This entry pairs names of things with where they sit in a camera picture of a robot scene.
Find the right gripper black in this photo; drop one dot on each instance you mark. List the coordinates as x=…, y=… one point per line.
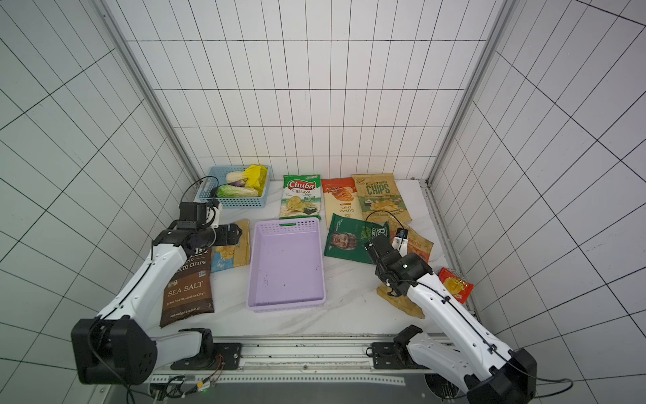
x=376, y=251

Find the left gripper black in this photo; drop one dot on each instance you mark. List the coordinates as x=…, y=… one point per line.
x=234, y=237

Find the green Real chips bag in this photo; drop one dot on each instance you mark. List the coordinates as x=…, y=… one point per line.
x=347, y=237

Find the sour cream onion chips bag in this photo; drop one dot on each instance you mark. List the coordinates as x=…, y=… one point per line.
x=380, y=198

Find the beige red cassava chips bag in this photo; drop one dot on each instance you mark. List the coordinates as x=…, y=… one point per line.
x=341, y=198

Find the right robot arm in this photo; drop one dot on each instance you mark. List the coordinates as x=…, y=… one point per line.
x=480, y=365

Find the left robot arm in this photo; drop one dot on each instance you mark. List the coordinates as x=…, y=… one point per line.
x=114, y=348

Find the blue salt chips bag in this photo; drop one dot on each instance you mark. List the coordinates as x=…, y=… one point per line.
x=230, y=257

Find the blue plastic basket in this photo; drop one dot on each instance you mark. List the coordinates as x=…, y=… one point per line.
x=216, y=177

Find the purple plastic basket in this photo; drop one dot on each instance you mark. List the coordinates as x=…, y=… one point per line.
x=286, y=268

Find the green Chuba cassava chips bag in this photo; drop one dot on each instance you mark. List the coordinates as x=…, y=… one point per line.
x=301, y=197

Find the white radish toy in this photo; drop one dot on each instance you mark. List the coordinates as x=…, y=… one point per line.
x=232, y=177

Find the yellow lettuce toy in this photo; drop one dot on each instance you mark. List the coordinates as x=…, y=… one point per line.
x=256, y=176

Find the brown Kettle sea salt bag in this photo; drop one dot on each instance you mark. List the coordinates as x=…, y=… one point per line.
x=189, y=292

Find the small red snack packet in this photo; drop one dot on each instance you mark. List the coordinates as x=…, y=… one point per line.
x=457, y=287

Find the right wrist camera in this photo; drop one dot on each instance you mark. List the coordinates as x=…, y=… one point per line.
x=400, y=241

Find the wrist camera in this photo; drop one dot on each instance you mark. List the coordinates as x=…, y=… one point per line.
x=199, y=215
x=400, y=241

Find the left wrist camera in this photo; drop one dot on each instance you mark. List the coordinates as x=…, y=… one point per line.
x=199, y=215

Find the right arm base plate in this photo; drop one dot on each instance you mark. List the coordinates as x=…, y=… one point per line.
x=394, y=355

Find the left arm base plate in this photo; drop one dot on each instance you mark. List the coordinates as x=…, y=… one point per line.
x=217, y=356

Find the aluminium rail frame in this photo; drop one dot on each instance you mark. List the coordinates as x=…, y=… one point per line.
x=310, y=368

